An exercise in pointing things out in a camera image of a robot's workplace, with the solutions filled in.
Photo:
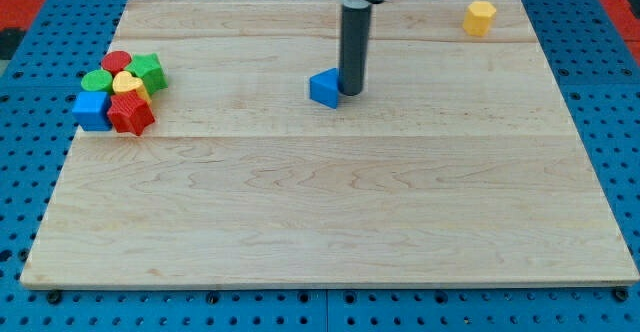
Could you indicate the green star block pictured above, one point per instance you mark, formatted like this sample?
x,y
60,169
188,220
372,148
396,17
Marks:
x,y
149,69

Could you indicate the red star block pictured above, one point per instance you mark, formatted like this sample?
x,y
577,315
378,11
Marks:
x,y
130,113

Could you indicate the blue cube block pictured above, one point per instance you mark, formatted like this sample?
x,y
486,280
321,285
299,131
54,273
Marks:
x,y
90,111

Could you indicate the blue triangle block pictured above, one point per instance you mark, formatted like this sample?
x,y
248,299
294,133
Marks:
x,y
323,88

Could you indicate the light wooden board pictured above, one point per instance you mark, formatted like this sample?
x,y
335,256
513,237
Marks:
x,y
458,166

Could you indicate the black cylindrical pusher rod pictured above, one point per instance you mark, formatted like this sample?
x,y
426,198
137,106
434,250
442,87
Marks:
x,y
354,37

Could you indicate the yellow heart block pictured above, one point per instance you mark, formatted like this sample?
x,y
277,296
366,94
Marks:
x,y
125,82

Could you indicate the yellow hexagon block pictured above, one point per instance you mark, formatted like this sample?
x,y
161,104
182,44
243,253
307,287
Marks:
x,y
479,18

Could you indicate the red cylinder block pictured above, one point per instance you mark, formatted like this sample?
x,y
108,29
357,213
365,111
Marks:
x,y
115,61

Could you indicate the green cylinder block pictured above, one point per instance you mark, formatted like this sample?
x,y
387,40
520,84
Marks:
x,y
97,80

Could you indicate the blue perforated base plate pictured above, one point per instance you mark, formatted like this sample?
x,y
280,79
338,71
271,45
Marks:
x,y
598,78

